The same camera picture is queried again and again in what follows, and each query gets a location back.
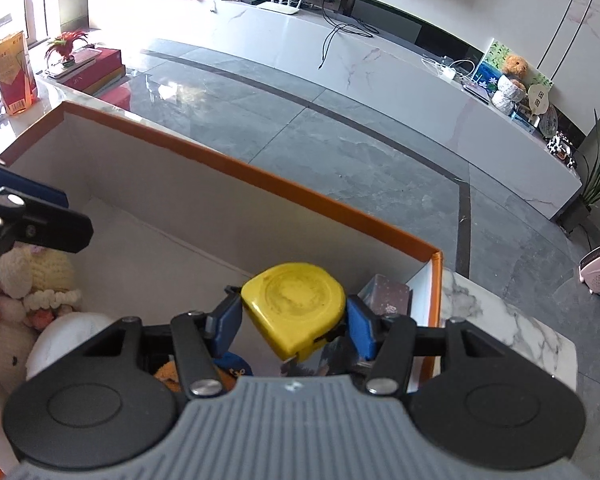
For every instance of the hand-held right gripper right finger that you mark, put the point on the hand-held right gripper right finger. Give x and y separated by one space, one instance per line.
361 330

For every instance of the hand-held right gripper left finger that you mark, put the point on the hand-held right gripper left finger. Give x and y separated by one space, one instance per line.
225 322

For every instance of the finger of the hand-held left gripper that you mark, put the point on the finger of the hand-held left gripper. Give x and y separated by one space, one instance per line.
55 232
25 185

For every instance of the yellow tape measure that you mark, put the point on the yellow tape measure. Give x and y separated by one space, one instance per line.
292 305

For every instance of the brown plush toy blue hat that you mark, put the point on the brown plush toy blue hat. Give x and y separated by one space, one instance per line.
166 372

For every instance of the orange-edged white cardboard box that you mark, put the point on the orange-edged white cardboard box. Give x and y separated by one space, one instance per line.
180 220

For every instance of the dark patterned box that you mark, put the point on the dark patterned box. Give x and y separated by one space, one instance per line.
387 295

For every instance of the cream crochet doll purple bow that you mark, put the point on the cream crochet doll purple bow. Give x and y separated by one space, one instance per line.
45 280

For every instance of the white round plush toy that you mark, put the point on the white round plush toy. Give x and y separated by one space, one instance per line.
65 340

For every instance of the orange gift carton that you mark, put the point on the orange gift carton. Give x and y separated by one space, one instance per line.
12 75

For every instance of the white crochet bunny pink dress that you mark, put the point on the white crochet bunny pink dress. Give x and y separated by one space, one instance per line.
5 360

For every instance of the red book stack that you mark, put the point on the red book stack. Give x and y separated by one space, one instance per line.
102 67

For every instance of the red flower plant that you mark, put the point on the red flower plant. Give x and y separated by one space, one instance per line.
65 45

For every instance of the white marble tv cabinet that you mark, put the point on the white marble tv cabinet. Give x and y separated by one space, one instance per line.
380 85

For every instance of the grey flat device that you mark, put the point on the grey flat device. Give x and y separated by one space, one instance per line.
476 92

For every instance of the small blue box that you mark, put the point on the small blue box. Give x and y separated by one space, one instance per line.
524 120

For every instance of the black and white cow plush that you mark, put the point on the black and white cow plush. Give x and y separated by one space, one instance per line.
562 150

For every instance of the potted grass plant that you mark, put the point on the potted grass plant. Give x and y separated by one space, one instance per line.
597 180

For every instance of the grey decorative plate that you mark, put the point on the grey decorative plate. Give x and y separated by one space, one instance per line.
550 122

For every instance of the round paper fan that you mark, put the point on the round paper fan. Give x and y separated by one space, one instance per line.
538 100

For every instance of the small black box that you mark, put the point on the small black box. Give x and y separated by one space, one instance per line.
256 0

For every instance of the green and blue flower painting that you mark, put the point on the green and blue flower painting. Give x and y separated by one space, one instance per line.
490 62

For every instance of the brown teddy bear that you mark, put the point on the brown teddy bear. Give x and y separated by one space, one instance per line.
515 67

